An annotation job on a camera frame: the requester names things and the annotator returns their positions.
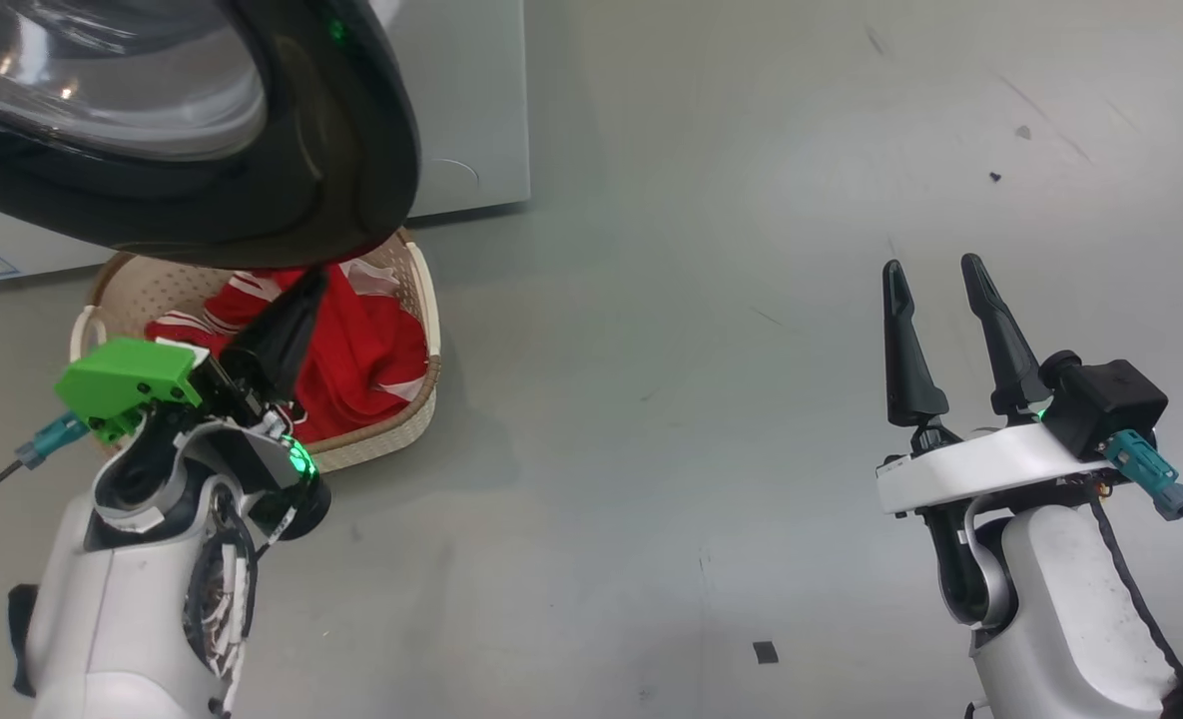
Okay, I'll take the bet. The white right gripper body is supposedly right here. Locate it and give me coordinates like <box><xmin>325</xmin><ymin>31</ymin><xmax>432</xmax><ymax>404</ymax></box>
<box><xmin>876</xmin><ymin>424</ymin><xmax>1116</xmax><ymax>517</ymax></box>

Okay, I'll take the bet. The left teal connector camera cable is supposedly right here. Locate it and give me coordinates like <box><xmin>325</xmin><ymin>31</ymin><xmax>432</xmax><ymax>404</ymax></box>
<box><xmin>0</xmin><ymin>411</ymin><xmax>88</xmax><ymax>525</ymax></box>

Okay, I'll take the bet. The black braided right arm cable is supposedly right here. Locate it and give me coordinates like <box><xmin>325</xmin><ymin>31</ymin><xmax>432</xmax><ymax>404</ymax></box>
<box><xmin>1090</xmin><ymin>496</ymin><xmax>1183</xmax><ymax>715</ymax></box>

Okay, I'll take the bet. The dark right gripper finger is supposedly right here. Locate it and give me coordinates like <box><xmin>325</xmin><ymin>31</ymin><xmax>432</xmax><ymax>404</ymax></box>
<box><xmin>882</xmin><ymin>260</ymin><xmax>949</xmax><ymax>428</ymax></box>
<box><xmin>960</xmin><ymin>254</ymin><xmax>1049</xmax><ymax>418</ymax></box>

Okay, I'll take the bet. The right teal connector camera cable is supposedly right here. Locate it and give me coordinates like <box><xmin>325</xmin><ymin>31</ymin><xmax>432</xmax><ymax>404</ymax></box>
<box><xmin>1103</xmin><ymin>429</ymin><xmax>1183</xmax><ymax>558</ymax></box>

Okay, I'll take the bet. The cream perforated laundry basket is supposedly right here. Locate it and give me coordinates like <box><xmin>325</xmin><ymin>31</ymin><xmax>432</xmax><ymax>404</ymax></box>
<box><xmin>69</xmin><ymin>228</ymin><xmax>442</xmax><ymax>473</ymax></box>

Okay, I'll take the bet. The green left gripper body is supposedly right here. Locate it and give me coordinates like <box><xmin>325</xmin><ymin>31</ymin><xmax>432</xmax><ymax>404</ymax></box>
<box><xmin>54</xmin><ymin>338</ymin><xmax>332</xmax><ymax>540</ymax></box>

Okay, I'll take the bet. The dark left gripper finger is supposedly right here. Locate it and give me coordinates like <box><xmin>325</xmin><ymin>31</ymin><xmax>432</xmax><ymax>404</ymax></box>
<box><xmin>252</xmin><ymin>308</ymin><xmax>314</xmax><ymax>401</ymax></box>
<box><xmin>220</xmin><ymin>265</ymin><xmax>330</xmax><ymax>376</ymax></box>

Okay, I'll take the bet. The black round glass washer door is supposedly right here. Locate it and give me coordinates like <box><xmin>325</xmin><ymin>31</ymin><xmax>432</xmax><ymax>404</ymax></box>
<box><xmin>0</xmin><ymin>0</ymin><xmax>422</xmax><ymax>271</ymax></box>

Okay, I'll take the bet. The red basketball jersey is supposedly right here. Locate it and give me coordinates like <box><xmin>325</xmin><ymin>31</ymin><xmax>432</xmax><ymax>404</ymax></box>
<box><xmin>145</xmin><ymin>258</ymin><xmax>429</xmax><ymax>443</ymax></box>

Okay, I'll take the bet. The teal connector camera cable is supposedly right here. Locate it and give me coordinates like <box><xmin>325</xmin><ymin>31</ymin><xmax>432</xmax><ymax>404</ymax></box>
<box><xmin>1103</xmin><ymin>429</ymin><xmax>1183</xmax><ymax>558</ymax></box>
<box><xmin>0</xmin><ymin>411</ymin><xmax>88</xmax><ymax>525</ymax></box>

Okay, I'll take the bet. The white front-load washing machine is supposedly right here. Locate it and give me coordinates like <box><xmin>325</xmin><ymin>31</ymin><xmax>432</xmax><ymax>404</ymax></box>
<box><xmin>0</xmin><ymin>0</ymin><xmax>532</xmax><ymax>289</ymax></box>

